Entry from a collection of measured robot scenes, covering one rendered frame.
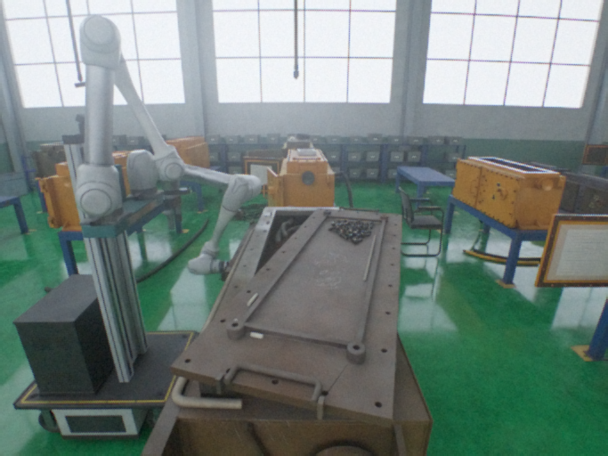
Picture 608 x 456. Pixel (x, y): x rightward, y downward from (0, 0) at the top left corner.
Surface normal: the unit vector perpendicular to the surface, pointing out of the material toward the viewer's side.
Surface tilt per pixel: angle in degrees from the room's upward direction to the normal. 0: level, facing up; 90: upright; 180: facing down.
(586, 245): 90
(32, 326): 90
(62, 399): 0
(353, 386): 0
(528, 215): 90
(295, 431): 90
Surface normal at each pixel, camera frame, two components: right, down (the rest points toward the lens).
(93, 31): 0.48, 0.18
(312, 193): 0.02, 0.33
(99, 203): 0.44, 0.39
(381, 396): 0.00, -0.95
